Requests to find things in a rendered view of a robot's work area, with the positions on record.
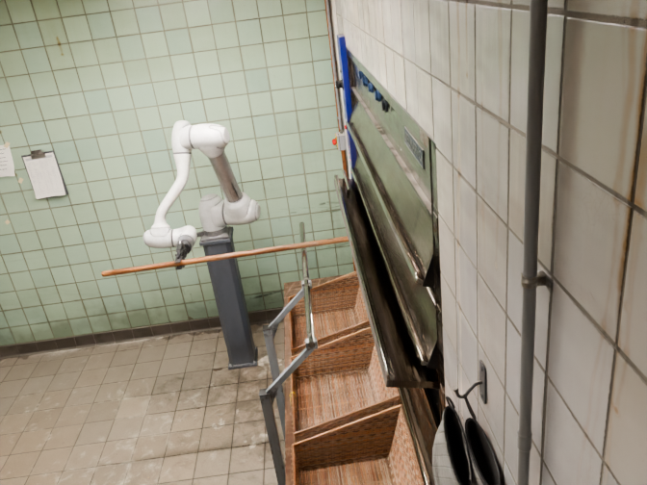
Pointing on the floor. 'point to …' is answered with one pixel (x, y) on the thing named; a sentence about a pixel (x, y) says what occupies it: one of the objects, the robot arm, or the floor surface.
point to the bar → (287, 368)
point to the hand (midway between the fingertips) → (178, 263)
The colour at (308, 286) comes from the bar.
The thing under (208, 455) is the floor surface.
